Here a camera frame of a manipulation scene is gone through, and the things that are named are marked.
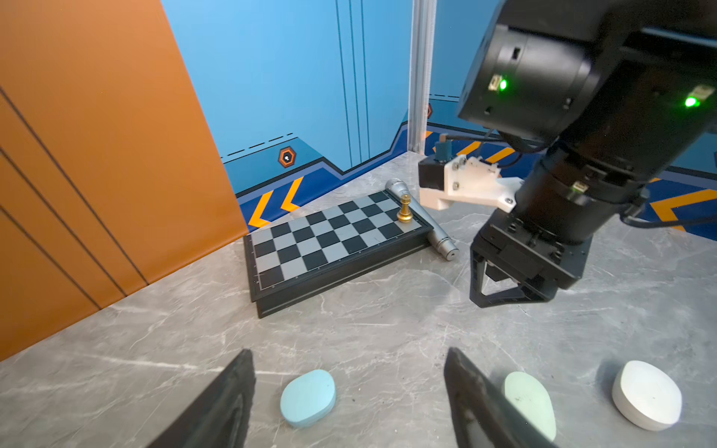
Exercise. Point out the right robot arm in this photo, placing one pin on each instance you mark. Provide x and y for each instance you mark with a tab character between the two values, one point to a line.
608	94

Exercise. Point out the white earbud case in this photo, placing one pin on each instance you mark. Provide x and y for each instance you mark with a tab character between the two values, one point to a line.
647	396
532	400

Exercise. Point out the gold chess piece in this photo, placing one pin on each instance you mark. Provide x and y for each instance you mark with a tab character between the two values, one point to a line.
405	214

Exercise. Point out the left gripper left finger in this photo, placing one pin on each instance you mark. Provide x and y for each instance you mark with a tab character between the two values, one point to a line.
219	416

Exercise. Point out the black white chessboard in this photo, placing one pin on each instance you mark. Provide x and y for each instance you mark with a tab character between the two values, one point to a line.
296	260

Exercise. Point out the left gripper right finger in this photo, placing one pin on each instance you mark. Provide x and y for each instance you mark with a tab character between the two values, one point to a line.
481	415

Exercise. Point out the light blue earbud case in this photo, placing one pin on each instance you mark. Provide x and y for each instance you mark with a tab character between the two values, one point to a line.
308	398

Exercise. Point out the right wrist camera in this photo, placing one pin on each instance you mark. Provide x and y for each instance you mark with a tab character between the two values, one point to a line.
446	178

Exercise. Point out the right aluminium corner post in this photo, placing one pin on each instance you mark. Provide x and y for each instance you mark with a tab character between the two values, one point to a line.
422	44

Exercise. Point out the white earbud case front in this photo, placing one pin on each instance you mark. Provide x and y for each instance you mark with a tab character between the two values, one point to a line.
647	396

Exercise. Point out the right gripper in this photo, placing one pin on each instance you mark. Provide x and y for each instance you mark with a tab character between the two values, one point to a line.
506	249

